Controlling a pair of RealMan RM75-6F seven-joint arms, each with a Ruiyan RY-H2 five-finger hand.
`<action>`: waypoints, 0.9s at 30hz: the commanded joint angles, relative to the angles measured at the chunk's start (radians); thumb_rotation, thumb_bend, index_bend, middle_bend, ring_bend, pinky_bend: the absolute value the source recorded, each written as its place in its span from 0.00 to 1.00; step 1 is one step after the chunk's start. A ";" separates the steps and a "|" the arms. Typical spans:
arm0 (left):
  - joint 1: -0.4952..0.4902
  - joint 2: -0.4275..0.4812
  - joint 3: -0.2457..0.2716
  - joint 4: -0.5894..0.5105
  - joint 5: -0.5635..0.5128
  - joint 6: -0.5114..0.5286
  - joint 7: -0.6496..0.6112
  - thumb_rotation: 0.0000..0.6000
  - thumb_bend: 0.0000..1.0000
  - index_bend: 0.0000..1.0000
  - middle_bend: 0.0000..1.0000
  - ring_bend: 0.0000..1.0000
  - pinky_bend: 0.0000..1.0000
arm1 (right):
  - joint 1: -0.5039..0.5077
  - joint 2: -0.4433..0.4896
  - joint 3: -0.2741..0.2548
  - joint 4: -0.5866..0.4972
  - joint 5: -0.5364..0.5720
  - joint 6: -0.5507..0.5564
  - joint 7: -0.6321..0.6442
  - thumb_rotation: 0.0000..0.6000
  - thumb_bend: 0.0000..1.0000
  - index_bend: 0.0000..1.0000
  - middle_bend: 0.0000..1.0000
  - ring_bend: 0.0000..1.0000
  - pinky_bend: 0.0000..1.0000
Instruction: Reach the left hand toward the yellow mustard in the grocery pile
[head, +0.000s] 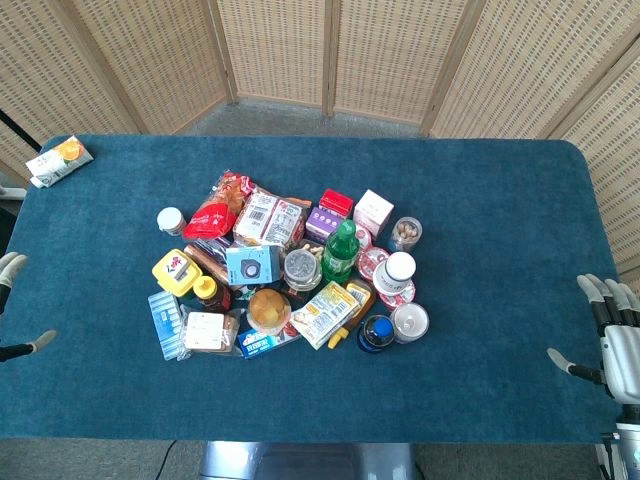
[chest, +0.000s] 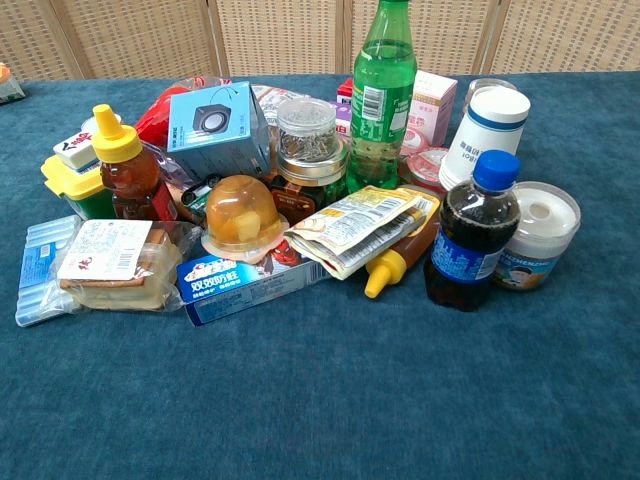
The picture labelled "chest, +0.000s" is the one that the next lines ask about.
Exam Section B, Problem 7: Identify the fruit jelly cup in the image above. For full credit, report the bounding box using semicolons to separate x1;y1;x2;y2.
200;174;291;265

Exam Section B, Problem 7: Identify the green yellow lidded container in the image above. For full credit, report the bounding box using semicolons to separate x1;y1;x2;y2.
40;154;117;221

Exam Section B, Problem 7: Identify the light blue tissue pack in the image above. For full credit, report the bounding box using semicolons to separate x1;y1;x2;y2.
14;214;84;328

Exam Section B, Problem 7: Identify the bear-shaped honey bottle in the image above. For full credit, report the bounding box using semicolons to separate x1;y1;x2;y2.
92;103;170;222

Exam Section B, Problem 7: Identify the wicker folding screen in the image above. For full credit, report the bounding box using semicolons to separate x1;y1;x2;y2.
0;0;640;81

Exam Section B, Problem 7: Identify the honey squeeze bottle yellow nozzle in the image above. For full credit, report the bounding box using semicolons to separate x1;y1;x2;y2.
363;184;441;300

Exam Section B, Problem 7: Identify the white mahjong tile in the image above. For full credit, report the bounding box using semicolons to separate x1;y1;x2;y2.
52;131;100;170

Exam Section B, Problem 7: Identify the blue toothpaste box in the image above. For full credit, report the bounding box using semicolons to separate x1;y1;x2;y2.
176;248;331;328

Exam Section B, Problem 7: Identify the purple and red carton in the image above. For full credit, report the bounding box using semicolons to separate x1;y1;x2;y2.
328;78;355;139

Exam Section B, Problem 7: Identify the blue speaker box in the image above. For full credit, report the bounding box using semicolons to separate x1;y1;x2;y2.
166;80;272;182

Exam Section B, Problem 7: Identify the clear glass cup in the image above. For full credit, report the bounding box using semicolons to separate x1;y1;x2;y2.
462;77;519;116

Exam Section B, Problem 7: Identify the green plastic soda bottle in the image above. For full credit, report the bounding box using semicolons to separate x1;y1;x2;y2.
347;0;418;195

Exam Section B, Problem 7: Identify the round clear cotton swab tub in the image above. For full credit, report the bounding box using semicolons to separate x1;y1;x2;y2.
491;180;582;292

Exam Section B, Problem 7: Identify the green toy car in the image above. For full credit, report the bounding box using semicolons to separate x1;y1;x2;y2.
180;172;222;211

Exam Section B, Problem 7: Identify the orange and green packet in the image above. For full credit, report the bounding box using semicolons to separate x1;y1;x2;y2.
0;62;26;105

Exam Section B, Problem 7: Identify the clear jar of paper clips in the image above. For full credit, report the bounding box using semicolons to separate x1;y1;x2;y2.
274;97;350;187

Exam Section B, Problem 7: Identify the yellow printed snack pouch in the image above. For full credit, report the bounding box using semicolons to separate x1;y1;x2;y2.
283;185;435;281

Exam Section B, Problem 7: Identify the white cup blue stripe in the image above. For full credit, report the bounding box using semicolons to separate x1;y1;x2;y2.
438;85;532;192

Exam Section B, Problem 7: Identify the red-lidded clear container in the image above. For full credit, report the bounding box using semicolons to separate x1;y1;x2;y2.
401;146;451;195

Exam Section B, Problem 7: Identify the small cola bottle blue cap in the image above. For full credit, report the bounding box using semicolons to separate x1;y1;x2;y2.
423;149;522;313

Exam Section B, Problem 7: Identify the dark amber glass jar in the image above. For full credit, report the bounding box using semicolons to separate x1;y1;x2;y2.
270;172;327;227

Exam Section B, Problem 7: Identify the wrapped sandwich bread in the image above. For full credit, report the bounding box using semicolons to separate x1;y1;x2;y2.
56;218;204;313

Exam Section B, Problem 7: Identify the red plastic snack bag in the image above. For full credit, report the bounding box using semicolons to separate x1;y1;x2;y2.
134;75;232;150

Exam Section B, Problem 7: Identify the pink and white carton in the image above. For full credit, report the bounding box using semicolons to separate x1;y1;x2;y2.
407;69;459;147

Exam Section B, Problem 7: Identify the blue table cloth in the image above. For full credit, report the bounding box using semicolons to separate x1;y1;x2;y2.
0;69;640;480

